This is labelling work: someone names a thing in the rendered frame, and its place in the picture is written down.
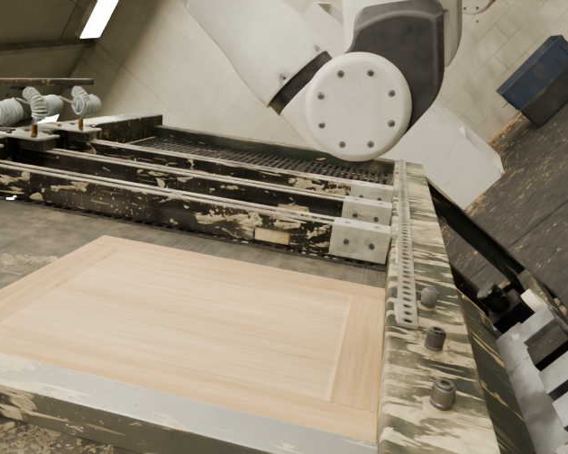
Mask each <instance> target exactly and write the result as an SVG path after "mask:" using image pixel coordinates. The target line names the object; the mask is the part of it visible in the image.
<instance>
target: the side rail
mask: <svg viewBox="0 0 568 454"><path fill-rule="evenodd" d="M155 137H156V138H162V139H168V140H174V141H185V142H191V143H197V144H203V145H209V146H215V147H221V148H227V149H232V150H243V151H249V152H255V153H261V154H267V155H273V156H279V157H285V158H291V159H302V160H307V161H314V162H319V163H325V164H331V165H337V166H343V167H349V168H360V169H366V170H371V171H378V172H383V173H390V174H392V170H393V165H395V160H394V159H383V158H376V159H370V160H366V161H349V160H344V159H339V158H337V157H335V156H333V155H331V154H330V153H328V152H323V151H321V150H316V149H314V148H310V147H305V146H298V145H292V144H287V143H280V142H274V141H263V140H256V139H251V138H244V137H238V136H233V135H226V134H220V133H214V132H202V131H197V130H190V129H184V128H179V127H172V126H167V125H161V126H156V135H155ZM203 145H201V146H203Z"/></svg>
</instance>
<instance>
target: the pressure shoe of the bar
mask: <svg viewBox="0 0 568 454"><path fill-rule="evenodd" d="M290 234H291V233H289V232H279V231H274V230H269V229H264V228H259V227H256V229H255V237H254V239H256V240H261V241H270V242H276V243H280V244H286V245H289V242H290Z"/></svg>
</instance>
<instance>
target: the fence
mask: <svg viewBox="0 0 568 454"><path fill-rule="evenodd" d="M0 416H4V417H7V418H10V419H14V420H17V421H21V422H27V423H30V424H34V425H38V426H41V427H44V428H48V429H52V430H55V431H61V432H65V433H68V434H71V435H75V436H79V437H82V438H86V439H89V440H95V441H99V442H103V443H105V444H109V445H113V446H116V447H119V448H123V449H129V450H133V451H136V452H140V453H143V454H378V450H379V444H378V443H375V442H371V441H366V440H360V439H356V438H353V437H349V436H345V435H341V434H337V433H333V432H330V431H323V430H319V429H315V428H311V427H307V426H304V425H300V424H296V423H293V422H285V421H282V420H278V419H274V418H270V417H267V416H262V415H258V414H255V413H248V412H245V411H241V410H236V409H233V408H229V407H225V406H222V405H218V404H210V403H207V402H203V401H199V400H196V399H192V398H188V397H184V396H180V395H174V394H170V393H166V392H162V391H158V390H154V389H150V388H147V387H143V386H137V385H132V384H128V383H125V382H121V381H117V380H113V379H110V378H105V377H99V376H95V375H91V374H88V373H84V372H79V371H76V370H72V369H68V368H62V367H58V366H53V365H50V364H46V363H42V362H39V361H35V360H31V359H24V358H20V357H16V356H13V355H9V354H5V353H1V352H0Z"/></svg>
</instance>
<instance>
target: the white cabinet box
mask: <svg viewBox="0 0 568 454"><path fill-rule="evenodd" d="M343 15H344V14H343V13H342V12H340V11H339V10H338V9H337V8H336V7H335V6H334V5H333V4H331V3H325V2H314V3H313V4H312V5H311V6H310V7H309V8H308V10H307V11H306V13H305V14H304V16H303V17H304V18H305V19H306V20H307V22H308V23H309V24H310V25H311V26H312V28H313V29H314V30H315V31H316V32H317V34H318V35H319V36H320V37H321V38H322V39H323V41H324V42H325V43H326V44H327V45H328V47H329V48H330V51H329V54H330V56H331V57H332V58H333V59H334V58H337V57H339V56H341V55H343V54H344V53H345V52H346V51H347V50H348V49H349V48H345V47H344V19H343ZM380 158H383V159H394V160H399V159H404V160H405V161H406V162H412V163H418V164H422V165H423V168H424V171H425V174H426V177H427V178H429V179H430V180H431V181H432V182H433V183H434V184H435V185H436V186H438V187H439V188H440V189H441V190H442V191H443V192H444V193H445V194H446V195H448V196H449V197H450V198H451V199H452V200H453V201H454V202H455V203H457V204H458V205H459V206H460V207H461V208H462V209H463V210H464V209H465V208H466V207H467V206H469V205H470V204H471V203H472V202H473V201H474V200H475V199H477V198H478V197H479V196H480V195H481V194H482V193H484V192H485V191H486V190H487V189H488V188H489V187H490V186H492V185H493V184H494V183H495V182H496V181H497V180H498V179H500V178H501V176H502V175H503V174H504V169H503V167H502V163H501V159H500V156H499V154H498V153H497V152H496V151H495V150H494V149H492V148H491V147H490V146H489V145H488V144H487V143H486V142H485V141H484V140H482V139H481V138H480V137H479V136H478V135H477V134H476V133H475V132H473V131H472V130H471V129H470V128H469V127H468V126H467V125H466V124H465V123H463V122H462V121H461V120H460V119H459V118H458V117H457V116H456V115H455V114H453V113H452V112H451V111H450V110H449V109H448V108H447V107H446V106H445V105H443V104H442V103H441V102H440V101H439V100H438V99H437V98H436V100H435V101H434V102H433V104H432V105H431V106H430V107H429V109H428V110H427V111H426V112H425V113H424V114H423V115H422V116H421V117H420V119H419V120H418V121H417V122H416V123H415V124H414V125H413V126H412V127H411V128H410V130H409V131H408V132H407V133H406V134H405V135H404V136H403V137H402V138H401V139H400V141H399V142H398V143H397V144H396V145H395V146H394V147H393V148H392V149H391V150H389V151H388V152H387V153H385V154H384V155H381V156H380Z"/></svg>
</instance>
